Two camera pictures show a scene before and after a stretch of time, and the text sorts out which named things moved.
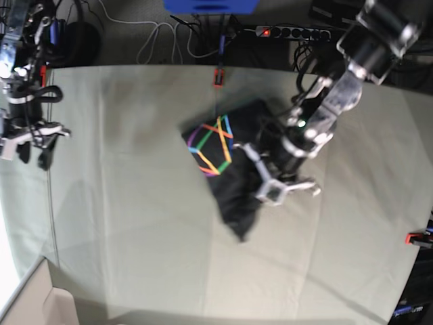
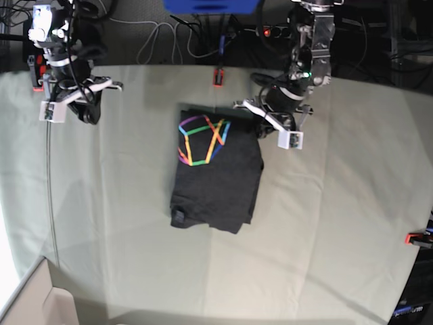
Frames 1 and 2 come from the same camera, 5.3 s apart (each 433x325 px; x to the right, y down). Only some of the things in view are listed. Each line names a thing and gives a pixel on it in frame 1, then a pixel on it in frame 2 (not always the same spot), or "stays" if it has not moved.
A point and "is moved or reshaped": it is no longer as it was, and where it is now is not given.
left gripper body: x=270 y=191 to x=289 y=126
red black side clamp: x=422 y=239 stays
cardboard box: x=36 y=301 stays
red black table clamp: x=215 y=84 stays
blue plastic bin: x=211 y=7 stays
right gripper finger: x=46 y=156 to x=88 y=110
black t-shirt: x=217 y=147 is moved or reshaped
